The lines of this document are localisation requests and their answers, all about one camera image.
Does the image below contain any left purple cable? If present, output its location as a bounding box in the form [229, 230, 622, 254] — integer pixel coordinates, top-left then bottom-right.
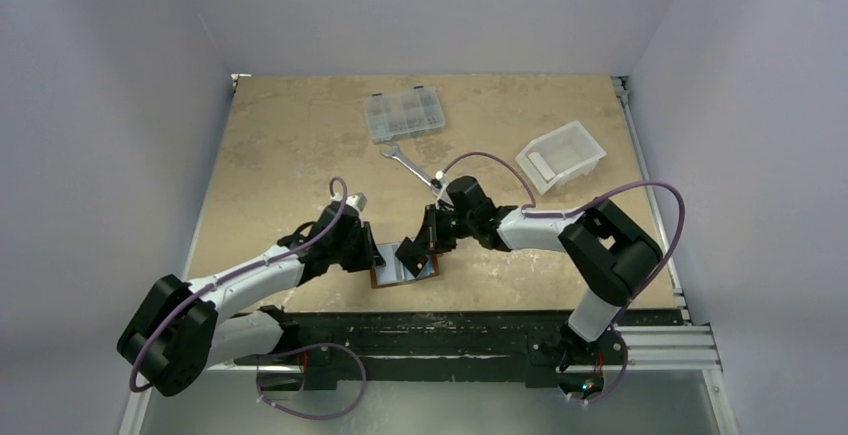
[128, 176, 368, 421]

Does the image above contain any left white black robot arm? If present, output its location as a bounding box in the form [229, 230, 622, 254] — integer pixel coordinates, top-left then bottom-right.
[117, 193, 382, 396]

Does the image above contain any white plastic bin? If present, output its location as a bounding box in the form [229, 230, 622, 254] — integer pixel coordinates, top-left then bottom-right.
[515, 121, 607, 195]

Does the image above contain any silver open-end wrench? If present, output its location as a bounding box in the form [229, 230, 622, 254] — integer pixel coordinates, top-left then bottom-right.
[379, 143, 433, 190]

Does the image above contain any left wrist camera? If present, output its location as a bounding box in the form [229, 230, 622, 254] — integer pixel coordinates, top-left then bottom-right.
[345, 192, 368, 213]

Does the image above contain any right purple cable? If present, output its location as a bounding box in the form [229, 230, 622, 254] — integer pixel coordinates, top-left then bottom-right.
[438, 151, 686, 407]

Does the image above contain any purple cable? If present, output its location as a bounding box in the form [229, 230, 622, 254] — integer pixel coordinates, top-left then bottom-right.
[128, 176, 368, 421]
[438, 151, 686, 407]

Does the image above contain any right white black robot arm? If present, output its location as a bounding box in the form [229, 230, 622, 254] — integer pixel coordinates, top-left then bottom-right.
[395, 176, 663, 362]

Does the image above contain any clear plastic screw organizer box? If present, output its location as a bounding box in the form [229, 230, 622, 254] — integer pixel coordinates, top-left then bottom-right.
[363, 85, 446, 144]

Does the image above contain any brown leather card holder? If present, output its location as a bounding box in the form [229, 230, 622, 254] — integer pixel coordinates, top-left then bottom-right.
[369, 243, 440, 289]

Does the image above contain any white card in bin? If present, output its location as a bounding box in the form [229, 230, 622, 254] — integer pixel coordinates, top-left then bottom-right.
[527, 152, 556, 182]

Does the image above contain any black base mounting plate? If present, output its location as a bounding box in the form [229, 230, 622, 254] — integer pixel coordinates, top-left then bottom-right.
[231, 309, 631, 390]

